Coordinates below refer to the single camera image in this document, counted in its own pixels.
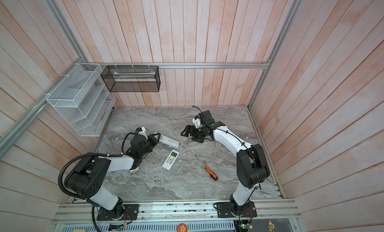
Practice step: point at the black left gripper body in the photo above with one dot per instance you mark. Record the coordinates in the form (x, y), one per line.
(148, 147)

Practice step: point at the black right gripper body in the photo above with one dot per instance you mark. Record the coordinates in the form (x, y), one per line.
(199, 134)

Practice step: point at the white TV remote control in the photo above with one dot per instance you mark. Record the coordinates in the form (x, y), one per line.
(167, 141)

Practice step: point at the orange handled screwdriver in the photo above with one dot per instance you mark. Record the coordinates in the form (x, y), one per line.
(208, 170)

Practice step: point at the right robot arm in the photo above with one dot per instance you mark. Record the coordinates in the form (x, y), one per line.
(252, 166)

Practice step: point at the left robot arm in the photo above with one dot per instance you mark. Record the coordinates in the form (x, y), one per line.
(83, 176)

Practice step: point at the white air conditioner remote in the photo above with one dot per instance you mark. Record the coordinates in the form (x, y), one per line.
(170, 160)

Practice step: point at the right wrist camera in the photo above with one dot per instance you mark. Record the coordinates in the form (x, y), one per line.
(197, 122)

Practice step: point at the black wire mesh basket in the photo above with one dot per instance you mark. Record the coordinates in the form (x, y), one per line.
(131, 78)

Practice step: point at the white wire mesh shelf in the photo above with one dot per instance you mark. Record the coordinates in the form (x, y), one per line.
(83, 102)

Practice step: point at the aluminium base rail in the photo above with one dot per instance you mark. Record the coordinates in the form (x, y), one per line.
(172, 211)

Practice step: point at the horizontal aluminium frame rail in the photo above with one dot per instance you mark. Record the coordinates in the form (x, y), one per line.
(194, 65)

